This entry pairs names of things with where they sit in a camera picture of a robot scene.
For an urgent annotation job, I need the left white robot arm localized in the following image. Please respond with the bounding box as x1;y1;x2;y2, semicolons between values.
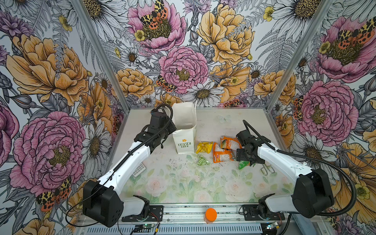
82;106;176;227

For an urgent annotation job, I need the left green circuit board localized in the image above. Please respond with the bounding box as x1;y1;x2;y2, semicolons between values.
135;223;157;230

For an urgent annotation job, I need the aluminium front rail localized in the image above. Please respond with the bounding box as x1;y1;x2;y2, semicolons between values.
77;203;327;225

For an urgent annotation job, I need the orange round button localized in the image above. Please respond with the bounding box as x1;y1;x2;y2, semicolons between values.
205;208;217;224

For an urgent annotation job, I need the yellow snack packet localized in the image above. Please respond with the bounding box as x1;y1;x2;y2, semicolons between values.
196;142;213;154

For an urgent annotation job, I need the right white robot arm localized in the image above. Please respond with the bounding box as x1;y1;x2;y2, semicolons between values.
236;130;334;219

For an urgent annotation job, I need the right black corrugated cable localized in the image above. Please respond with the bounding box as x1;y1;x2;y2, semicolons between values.
242;119;357;217

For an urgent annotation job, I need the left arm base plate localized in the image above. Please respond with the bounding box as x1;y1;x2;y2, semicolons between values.
121;205;164;222

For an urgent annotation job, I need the small green candy wrapper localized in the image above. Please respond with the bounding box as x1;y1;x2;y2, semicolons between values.
197;155;210;166

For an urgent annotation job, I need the green circuit board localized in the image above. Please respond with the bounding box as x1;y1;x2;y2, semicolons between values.
265;222;279;230
135;223;157;230

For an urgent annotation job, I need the white paper bag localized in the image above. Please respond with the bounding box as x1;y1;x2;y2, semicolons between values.
172;102;197;154

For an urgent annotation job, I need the left black cable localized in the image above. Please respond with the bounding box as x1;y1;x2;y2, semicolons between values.
64;103;174;228

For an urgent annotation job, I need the green snack packet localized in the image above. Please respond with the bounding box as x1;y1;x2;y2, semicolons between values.
239;161;250;170

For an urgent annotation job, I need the right green circuit board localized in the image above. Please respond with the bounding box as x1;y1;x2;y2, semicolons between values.
265;222;279;230

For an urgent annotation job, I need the orange snack packet rear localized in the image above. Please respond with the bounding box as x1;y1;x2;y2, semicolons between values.
220;136;242;151

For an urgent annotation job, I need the orange white snack packet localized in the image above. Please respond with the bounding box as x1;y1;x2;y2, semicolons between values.
213;143;235;163

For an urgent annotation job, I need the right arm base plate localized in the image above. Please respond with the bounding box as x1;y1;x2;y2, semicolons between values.
238;204;285;222

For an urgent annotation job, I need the white calculator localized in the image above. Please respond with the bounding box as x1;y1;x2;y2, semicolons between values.
132;163;146;178

